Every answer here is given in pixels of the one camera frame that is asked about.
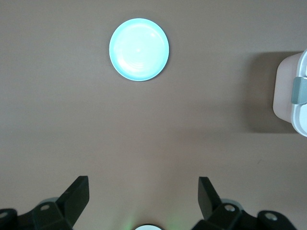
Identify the light blue round plate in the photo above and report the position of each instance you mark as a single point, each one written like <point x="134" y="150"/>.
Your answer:
<point x="139" y="49"/>

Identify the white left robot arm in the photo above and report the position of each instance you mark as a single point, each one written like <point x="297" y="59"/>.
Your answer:
<point x="148" y="227"/>

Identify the white lidded storage box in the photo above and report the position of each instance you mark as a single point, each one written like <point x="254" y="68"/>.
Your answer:
<point x="285" y="95"/>

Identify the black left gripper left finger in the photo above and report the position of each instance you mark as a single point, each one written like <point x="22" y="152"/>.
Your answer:
<point x="72" y="203"/>

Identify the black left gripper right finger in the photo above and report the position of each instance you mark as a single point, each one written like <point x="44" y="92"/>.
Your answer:
<point x="208" y="201"/>

